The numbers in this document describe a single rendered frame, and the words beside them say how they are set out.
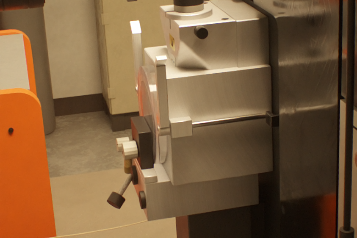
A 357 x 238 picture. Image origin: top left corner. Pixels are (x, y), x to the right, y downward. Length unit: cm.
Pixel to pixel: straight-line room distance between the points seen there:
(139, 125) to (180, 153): 5
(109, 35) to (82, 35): 39
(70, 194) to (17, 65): 60
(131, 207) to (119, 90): 230
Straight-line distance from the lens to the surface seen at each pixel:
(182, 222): 73
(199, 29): 62
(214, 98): 64
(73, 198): 168
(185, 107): 64
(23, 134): 104
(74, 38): 417
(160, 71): 61
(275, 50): 64
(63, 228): 157
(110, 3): 377
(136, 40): 72
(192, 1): 65
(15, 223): 109
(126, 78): 387
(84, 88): 426
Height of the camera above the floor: 144
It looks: 19 degrees down
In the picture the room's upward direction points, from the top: 3 degrees counter-clockwise
